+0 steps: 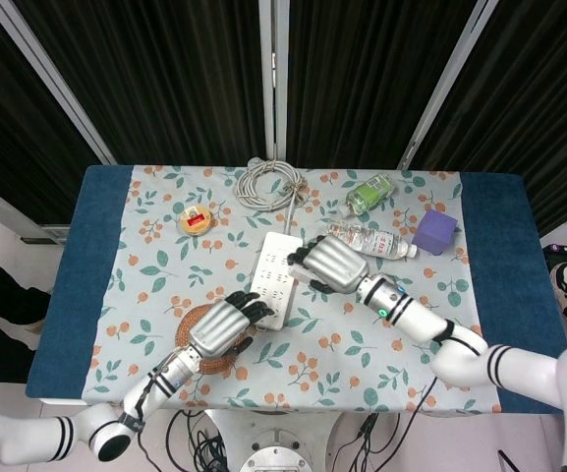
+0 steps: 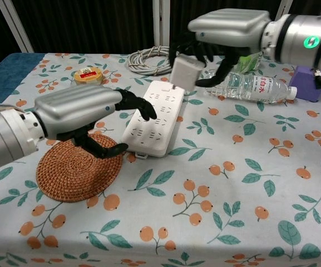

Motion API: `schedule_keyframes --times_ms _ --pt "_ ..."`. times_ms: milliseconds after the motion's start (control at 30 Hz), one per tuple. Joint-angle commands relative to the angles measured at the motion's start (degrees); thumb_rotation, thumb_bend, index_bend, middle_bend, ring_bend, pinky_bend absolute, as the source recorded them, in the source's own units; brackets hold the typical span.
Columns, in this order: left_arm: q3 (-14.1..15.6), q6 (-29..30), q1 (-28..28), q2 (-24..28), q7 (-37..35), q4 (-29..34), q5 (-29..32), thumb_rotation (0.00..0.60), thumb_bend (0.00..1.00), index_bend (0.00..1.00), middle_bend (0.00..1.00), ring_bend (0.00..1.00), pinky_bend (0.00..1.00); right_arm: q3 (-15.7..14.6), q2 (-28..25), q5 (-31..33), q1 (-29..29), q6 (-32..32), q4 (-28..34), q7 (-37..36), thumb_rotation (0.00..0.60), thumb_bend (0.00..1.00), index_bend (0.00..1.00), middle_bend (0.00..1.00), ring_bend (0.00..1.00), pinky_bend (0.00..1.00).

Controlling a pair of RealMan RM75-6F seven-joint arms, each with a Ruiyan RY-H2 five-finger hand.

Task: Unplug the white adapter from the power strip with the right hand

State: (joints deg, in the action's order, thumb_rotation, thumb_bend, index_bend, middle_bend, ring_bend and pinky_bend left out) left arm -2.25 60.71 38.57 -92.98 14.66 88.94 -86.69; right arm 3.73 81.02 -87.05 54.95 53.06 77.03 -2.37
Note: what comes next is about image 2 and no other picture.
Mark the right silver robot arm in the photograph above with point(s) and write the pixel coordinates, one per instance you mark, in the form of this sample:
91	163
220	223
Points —
302	39

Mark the clear water bottle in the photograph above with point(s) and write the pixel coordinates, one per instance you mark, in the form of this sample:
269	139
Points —
249	86

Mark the white slotted metal upright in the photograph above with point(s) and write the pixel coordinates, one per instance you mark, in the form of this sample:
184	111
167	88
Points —
285	5
161	22
15	23

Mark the white power strip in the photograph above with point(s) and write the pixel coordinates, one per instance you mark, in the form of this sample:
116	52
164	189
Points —
160	136

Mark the purple foam block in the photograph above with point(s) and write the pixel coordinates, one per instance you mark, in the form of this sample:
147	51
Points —
305	84

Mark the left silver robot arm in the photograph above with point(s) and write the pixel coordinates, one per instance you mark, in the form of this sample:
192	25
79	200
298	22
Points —
7	139

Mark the floral fruit print tablecloth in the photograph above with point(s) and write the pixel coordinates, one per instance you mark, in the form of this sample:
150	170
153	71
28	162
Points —
232	180

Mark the round woven rattan coaster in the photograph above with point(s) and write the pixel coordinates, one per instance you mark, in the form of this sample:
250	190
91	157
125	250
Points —
71	178

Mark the green labelled plastic bottle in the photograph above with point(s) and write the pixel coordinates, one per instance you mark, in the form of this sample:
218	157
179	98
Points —
249	63

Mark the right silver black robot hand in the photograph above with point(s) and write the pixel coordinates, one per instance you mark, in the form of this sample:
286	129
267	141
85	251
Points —
229	27

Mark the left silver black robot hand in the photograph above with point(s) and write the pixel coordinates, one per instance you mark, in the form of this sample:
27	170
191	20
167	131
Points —
74	108

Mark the dark blue table cover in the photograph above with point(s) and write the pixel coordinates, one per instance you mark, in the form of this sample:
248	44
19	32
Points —
7	75

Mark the white cube charger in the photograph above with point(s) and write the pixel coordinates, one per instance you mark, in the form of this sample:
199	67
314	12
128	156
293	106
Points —
184	73

